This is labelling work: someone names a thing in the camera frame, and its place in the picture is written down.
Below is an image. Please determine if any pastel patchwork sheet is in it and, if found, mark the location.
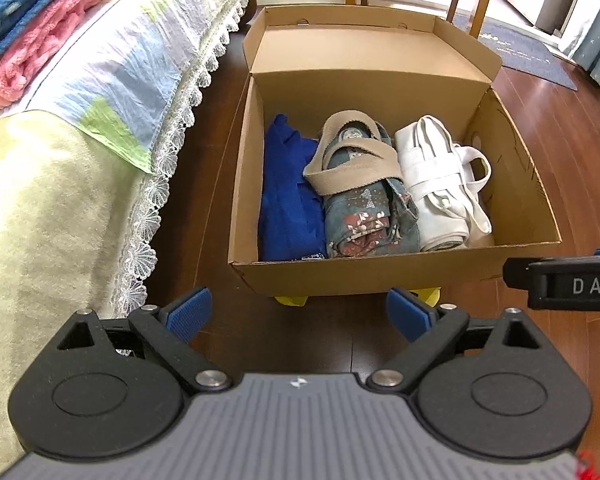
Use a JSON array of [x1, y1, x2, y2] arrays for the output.
[[0, 0, 281, 176]]

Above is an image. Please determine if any grey floor mat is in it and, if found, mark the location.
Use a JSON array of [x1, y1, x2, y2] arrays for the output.
[[452, 12, 578, 92]]

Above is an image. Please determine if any pink ribbed blanket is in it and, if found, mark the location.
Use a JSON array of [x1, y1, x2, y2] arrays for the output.
[[0, 0, 153, 118]]

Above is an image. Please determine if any white printed shopping bag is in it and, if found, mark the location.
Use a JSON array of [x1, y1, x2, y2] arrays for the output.
[[394, 115, 496, 252]]

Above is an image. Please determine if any blue patterned blanket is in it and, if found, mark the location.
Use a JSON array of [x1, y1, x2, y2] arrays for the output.
[[0, 0, 98, 61]]

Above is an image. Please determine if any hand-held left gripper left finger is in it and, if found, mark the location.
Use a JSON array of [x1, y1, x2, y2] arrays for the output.
[[55, 287, 233, 394]]

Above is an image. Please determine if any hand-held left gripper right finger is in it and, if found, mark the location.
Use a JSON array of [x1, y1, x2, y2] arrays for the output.
[[367, 287, 543, 392]]

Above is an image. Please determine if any blue folded cloth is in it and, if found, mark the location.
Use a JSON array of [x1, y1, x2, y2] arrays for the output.
[[257, 114, 328, 262]]

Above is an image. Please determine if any green covered sofa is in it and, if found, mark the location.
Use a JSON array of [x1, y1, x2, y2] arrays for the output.
[[0, 110, 158, 476]]

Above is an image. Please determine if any floral bag with beige straps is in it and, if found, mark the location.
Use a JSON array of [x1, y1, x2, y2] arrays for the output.
[[302, 110, 422, 259]]

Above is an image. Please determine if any yellow plastic stool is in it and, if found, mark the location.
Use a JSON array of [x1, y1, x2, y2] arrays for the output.
[[274, 286, 442, 307]]

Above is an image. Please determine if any cardboard box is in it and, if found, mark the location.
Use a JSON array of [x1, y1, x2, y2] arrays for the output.
[[227, 5, 563, 297]]

